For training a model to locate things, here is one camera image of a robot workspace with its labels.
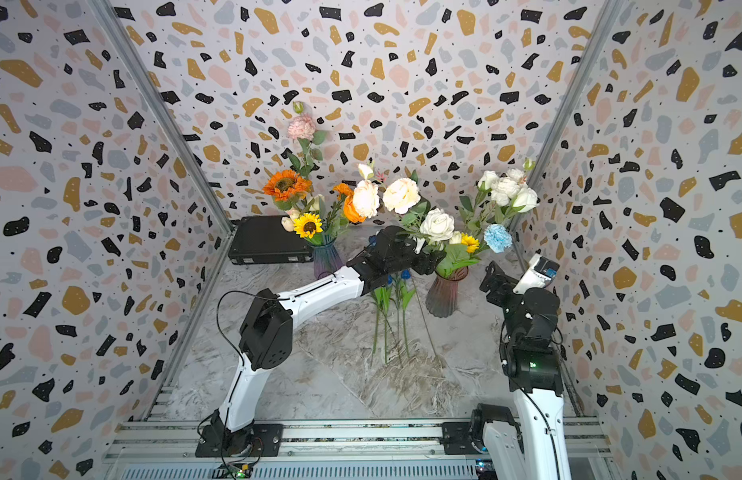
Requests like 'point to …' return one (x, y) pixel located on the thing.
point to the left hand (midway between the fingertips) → (441, 245)
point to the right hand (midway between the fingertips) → (507, 268)
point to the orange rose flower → (351, 211)
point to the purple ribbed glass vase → (327, 259)
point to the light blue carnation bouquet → (497, 238)
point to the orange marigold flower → (344, 189)
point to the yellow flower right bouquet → (471, 242)
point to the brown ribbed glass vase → (442, 298)
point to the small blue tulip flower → (407, 292)
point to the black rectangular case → (262, 240)
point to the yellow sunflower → (307, 225)
